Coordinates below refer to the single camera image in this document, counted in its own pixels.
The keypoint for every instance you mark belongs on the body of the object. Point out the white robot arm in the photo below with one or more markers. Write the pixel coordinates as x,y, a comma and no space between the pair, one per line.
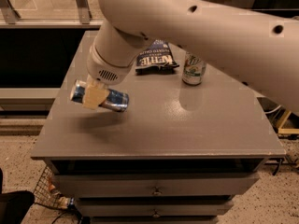
257,49

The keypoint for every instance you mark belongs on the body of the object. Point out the black chair corner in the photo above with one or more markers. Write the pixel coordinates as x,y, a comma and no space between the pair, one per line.
14,205

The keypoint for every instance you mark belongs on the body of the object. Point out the grey drawer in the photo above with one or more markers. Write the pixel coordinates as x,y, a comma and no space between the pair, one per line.
153,208
119,186

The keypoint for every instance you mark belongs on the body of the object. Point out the yellow frame stand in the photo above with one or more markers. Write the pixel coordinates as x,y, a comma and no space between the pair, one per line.
281,125

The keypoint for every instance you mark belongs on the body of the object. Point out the blue kettle chips bag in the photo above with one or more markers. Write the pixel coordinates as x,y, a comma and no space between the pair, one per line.
157,56

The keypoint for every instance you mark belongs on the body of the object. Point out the green white 7up can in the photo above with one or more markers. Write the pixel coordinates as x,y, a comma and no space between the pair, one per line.
193,70

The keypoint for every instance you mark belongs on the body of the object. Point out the upper grey drawer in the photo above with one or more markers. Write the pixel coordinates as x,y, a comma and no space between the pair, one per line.
119,186

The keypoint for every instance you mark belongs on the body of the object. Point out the wire mesh basket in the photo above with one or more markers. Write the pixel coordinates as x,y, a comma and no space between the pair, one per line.
47,195

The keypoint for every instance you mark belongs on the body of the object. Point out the grey drawer cabinet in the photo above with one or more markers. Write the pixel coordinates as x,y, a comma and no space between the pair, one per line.
169,128

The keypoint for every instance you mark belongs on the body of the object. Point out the lower grey drawer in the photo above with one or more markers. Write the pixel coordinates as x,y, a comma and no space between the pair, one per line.
153,208

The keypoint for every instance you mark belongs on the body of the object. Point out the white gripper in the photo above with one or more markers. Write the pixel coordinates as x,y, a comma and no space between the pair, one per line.
104,68

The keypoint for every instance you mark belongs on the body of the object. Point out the blue silver redbull can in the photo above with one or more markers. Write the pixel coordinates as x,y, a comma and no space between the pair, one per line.
116,101

